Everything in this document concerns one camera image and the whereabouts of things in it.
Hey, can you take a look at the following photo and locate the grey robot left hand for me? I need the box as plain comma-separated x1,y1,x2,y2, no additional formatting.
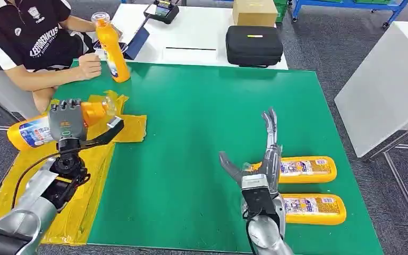
48,99,89,142

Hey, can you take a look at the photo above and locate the person's right hand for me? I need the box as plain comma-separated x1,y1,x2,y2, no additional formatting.
76,53,102,80

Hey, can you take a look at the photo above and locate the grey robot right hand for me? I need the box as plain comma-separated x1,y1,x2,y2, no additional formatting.
218,107,283,193

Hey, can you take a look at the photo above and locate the orange drink bottle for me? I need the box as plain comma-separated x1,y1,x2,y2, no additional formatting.
280,193,347,226
6,96,117,152
242,155,338,185
91,11,132,84

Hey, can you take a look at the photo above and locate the blue tablet cover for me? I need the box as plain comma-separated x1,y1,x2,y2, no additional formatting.
123,14,151,61

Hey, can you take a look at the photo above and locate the black handheld controller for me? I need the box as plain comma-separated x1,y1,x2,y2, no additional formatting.
143,0,181,25

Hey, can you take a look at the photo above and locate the person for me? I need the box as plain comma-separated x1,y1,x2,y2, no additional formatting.
0,0,124,113

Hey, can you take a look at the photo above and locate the black tape strip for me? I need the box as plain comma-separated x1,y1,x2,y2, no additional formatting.
165,46,217,52

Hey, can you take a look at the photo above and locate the grey bench table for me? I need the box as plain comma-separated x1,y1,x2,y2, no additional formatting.
0,53,42,124

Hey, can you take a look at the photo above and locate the yellow sheet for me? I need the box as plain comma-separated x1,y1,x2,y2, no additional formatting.
0,90,148,246

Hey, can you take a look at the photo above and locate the green table mat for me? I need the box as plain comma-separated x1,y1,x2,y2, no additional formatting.
52,59,385,255

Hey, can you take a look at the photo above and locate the black zip case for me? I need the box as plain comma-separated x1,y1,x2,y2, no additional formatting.
225,24,284,68

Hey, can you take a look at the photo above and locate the cardboard box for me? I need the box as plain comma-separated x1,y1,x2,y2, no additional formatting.
232,0,279,28

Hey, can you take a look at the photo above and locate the large white side table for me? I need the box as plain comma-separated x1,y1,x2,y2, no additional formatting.
334,21,408,247

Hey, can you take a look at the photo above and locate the green crate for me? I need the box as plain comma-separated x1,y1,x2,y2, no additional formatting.
274,0,293,24

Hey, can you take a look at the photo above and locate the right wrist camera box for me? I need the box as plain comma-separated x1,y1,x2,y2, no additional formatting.
240,174,277,219

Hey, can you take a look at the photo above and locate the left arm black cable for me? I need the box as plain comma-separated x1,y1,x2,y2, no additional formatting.
11,147,64,210

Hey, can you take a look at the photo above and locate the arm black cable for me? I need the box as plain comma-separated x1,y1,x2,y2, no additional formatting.
245,211,258,255
11,147,64,210

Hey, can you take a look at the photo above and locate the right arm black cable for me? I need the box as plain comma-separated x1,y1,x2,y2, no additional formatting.
245,211,258,255

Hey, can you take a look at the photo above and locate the blue cart frame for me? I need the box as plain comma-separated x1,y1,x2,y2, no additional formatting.
290,0,408,30

